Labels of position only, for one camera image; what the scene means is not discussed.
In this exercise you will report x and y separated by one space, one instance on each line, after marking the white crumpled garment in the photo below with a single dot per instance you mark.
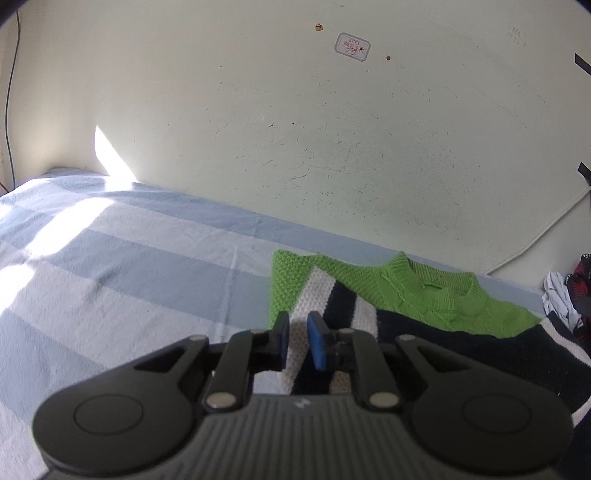
558 300

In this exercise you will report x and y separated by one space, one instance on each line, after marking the black tape strip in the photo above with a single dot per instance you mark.
585 173
583 63

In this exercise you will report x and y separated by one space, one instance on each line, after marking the red black patterned garment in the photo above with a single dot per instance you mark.
582 281

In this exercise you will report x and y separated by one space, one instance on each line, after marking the green striped knit sweater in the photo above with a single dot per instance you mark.
415 295

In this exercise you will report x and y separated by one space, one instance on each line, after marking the white wall sticker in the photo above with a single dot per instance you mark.
353 47

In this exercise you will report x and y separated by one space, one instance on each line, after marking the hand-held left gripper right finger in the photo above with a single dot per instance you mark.
316 342

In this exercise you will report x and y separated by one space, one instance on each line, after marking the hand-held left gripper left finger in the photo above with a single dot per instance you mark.
280 342

